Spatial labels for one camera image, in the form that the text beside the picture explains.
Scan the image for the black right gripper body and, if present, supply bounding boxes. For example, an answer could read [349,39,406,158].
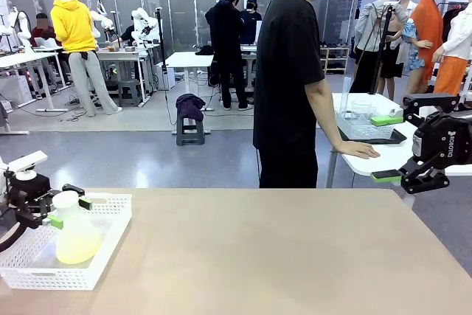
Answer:
[410,109,472,168]

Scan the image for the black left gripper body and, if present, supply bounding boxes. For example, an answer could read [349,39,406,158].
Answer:
[7,173,62,221]

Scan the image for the translucent plastic conical flask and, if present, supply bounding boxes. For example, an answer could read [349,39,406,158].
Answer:
[54,202,104,266]

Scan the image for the clear plastic measuring beaker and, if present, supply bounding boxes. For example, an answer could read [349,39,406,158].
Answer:
[350,100,374,121]

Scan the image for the white perforated plastic basket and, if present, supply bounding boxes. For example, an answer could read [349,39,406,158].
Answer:
[0,193,133,291]
[334,110,396,140]

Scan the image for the clear plastic graduated cylinder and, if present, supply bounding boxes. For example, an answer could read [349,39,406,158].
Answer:
[340,76,352,117]

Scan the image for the person's right forearm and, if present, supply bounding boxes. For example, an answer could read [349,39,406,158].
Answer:
[308,81,354,148]

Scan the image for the person's right hand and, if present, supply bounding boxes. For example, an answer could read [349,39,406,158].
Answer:
[336,142,381,160]

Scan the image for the mannequin in orange trousers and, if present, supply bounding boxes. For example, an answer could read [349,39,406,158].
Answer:
[429,0,472,97]

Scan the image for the white side table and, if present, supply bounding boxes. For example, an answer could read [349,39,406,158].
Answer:
[324,92,472,178]

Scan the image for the black tray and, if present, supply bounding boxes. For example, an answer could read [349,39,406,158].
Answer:
[337,124,408,145]

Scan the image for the mannequin in floral shorts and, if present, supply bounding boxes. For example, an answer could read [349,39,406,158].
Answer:
[396,0,429,97]

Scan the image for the mannequin in orange robe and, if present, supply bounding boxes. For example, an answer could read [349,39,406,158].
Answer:
[409,0,449,86]

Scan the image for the black tripod stand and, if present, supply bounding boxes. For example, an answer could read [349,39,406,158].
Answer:
[368,0,401,95]

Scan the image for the mannequin in grey shirt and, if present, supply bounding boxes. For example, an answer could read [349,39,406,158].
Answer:
[349,0,411,100]

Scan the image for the white shoe rack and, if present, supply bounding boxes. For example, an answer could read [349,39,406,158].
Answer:
[319,44,350,75]

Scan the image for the grey step stool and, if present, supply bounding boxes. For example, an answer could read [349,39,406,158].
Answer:
[176,117,207,147]
[117,79,144,108]

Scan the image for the white office desk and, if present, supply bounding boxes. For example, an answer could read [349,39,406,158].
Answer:
[0,51,70,114]

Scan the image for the dark bundled clothing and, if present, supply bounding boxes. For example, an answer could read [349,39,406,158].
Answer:
[175,93,207,122]

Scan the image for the white desk with clutter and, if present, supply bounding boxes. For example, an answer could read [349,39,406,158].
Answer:
[60,46,152,108]

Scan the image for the white computer case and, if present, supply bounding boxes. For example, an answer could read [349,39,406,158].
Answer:
[154,60,176,91]

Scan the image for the person in black t-shirt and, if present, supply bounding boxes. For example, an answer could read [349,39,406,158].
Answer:
[252,0,364,190]

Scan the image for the seated person in red sweater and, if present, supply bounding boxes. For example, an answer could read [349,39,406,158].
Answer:
[31,12,72,86]

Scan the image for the person in yellow hoodie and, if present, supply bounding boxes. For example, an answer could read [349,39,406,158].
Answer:
[49,0,123,118]

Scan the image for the seated person in black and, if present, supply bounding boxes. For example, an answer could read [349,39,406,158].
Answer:
[119,24,138,46]

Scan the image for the thin black stand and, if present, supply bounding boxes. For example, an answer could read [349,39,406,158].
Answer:
[110,10,123,45]

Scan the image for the black pole stand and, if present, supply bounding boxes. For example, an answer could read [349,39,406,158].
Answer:
[154,7,168,91]

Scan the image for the small white table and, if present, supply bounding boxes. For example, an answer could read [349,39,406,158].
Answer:
[164,51,215,135]

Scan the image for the person with black face mask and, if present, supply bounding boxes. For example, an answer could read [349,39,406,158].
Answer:
[239,0,264,46]

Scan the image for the standing person in black clothes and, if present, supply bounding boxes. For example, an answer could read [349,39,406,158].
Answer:
[204,0,254,111]

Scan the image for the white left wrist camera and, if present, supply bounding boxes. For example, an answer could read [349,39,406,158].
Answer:
[7,150,49,173]

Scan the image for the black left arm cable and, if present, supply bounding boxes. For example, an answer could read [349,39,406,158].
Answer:
[0,215,29,254]

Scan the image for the black floor cables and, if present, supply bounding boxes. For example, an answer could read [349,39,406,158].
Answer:
[60,92,91,122]

